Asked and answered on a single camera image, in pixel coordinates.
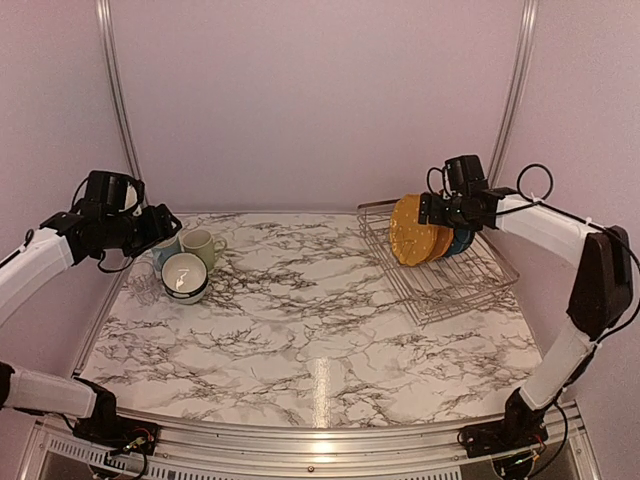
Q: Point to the yellow dotted plate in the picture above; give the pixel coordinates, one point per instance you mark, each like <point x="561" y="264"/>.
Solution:
<point x="444" y="239"/>
<point x="411" y="242"/>

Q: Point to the yellow dotted plate front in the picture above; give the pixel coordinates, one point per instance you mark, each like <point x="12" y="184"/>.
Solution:
<point x="411" y="242"/>

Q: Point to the metal wire dish rack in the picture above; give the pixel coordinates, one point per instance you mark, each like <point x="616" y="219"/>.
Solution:
<point x="445" y="288"/>

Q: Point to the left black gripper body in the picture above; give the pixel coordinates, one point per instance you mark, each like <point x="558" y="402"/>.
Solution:
<point x="143" y="237"/>

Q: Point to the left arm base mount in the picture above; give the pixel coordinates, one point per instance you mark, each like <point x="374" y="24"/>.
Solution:
<point x="106" y="427"/>

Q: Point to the small white ribbed bowl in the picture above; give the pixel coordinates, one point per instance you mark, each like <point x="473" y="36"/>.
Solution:
<point x="186" y="298"/>

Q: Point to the front aluminium frame rail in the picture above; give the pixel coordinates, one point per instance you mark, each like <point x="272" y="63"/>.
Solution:
<point x="189" y="449"/>

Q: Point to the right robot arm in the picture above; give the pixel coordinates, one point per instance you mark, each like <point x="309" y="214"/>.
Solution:
<point x="601" y="256"/>

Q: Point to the clear glass cup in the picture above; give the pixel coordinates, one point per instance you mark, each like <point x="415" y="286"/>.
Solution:
<point x="143" y="286"/>

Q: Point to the blue dotted plate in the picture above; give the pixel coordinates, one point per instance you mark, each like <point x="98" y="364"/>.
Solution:
<point x="462" y="240"/>

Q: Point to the white saucer dark rim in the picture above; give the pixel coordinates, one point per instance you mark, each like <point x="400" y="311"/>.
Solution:
<point x="184" y="272"/>

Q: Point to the aluminium frame post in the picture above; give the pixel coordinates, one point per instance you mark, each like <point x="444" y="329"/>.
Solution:
<point x="515" y="93"/>
<point x="108" y="41"/>

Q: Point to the right aluminium frame post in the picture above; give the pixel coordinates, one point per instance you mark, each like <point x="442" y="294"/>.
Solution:
<point x="515" y="93"/>

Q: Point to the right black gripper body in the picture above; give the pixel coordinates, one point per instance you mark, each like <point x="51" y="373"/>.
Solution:
<point x="453" y="216"/>

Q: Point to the light blue mug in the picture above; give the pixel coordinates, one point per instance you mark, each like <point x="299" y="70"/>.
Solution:
<point x="163" y="251"/>

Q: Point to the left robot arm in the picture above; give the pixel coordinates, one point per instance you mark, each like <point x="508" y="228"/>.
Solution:
<point x="107" y="213"/>

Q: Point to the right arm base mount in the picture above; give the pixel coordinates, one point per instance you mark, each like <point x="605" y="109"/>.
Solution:
<point x="505" y="435"/>

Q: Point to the light green mug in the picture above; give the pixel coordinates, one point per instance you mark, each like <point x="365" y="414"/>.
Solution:
<point x="204" y="245"/>

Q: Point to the left aluminium frame post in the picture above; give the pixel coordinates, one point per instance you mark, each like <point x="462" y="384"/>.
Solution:
<point x="108" y="41"/>

